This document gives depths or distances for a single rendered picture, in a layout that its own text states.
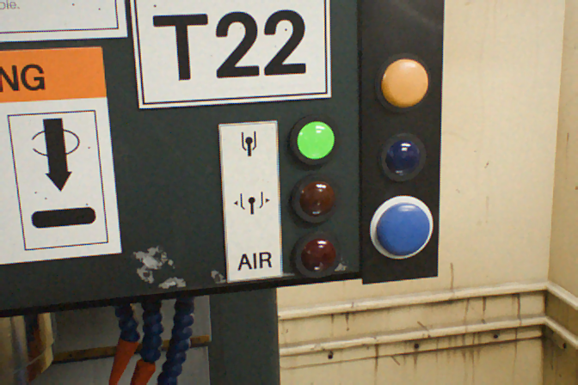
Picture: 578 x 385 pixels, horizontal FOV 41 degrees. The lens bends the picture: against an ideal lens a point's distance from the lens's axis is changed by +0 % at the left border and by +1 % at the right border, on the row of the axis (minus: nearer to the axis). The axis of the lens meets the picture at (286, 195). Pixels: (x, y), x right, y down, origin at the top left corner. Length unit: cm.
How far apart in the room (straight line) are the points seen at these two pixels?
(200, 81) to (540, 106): 131
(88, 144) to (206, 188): 6
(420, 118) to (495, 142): 120
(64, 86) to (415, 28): 18
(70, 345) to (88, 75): 77
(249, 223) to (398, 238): 8
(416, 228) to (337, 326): 120
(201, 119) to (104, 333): 75
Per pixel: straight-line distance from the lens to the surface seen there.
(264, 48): 39
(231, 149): 40
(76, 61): 39
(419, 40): 41
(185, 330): 62
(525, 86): 163
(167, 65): 39
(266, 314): 118
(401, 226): 42
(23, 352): 60
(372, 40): 41
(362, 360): 167
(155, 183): 40
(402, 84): 41
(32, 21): 39
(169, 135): 39
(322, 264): 42
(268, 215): 41
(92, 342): 112
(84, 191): 40
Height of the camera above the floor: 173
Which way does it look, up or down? 15 degrees down
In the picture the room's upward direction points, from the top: 2 degrees counter-clockwise
